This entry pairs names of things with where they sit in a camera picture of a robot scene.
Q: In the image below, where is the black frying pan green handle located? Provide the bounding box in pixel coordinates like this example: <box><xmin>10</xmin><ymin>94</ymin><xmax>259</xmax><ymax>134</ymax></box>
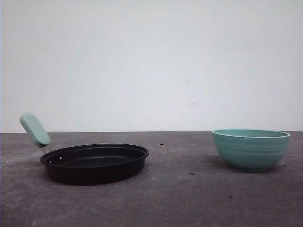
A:
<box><xmin>19</xmin><ymin>113</ymin><xmax>150</xmax><ymax>186</ymax></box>

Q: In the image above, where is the teal ceramic bowl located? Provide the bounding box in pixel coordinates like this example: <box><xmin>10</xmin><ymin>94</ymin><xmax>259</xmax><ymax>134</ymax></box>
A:
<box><xmin>212</xmin><ymin>129</ymin><xmax>291</xmax><ymax>172</ymax></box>

